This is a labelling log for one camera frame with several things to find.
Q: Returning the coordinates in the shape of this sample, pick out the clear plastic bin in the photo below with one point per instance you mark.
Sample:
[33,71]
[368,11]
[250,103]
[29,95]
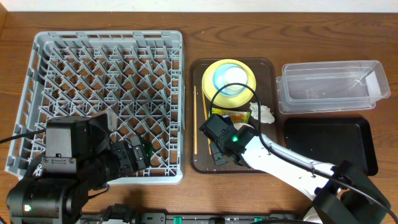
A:
[319,87]

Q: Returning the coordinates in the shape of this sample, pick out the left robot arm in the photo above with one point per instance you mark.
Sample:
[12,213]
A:
[80,156]

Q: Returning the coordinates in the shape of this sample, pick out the black tray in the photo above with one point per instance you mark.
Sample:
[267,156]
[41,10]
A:
[333,140]

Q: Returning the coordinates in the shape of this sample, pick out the white tissue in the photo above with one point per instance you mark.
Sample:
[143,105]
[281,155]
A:
[264,113]

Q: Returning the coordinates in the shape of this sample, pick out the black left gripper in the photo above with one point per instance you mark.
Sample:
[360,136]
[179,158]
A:
[137,155]

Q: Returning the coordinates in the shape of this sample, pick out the green yellow snack wrapper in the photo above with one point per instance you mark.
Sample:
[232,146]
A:
[236,116]

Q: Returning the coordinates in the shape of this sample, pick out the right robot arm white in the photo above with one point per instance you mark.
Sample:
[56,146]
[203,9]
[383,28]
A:
[339,194]

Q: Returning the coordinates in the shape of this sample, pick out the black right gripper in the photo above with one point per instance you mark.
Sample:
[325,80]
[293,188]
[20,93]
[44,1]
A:
[217,157]

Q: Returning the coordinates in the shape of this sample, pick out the cream cup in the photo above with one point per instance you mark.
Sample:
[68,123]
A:
[235,75]

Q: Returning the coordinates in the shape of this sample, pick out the light blue bowl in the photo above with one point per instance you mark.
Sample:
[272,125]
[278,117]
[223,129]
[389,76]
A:
[218,78]

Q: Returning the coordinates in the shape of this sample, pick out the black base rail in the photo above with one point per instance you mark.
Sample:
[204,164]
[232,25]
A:
[125,214]

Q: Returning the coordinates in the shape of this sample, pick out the dark brown tray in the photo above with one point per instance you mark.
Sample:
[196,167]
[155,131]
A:
[265,89]

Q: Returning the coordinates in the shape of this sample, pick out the grey dishwasher rack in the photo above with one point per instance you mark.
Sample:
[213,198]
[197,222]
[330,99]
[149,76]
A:
[139,75]

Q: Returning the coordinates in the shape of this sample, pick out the white pink bowl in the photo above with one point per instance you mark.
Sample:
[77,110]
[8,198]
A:
[240,125]

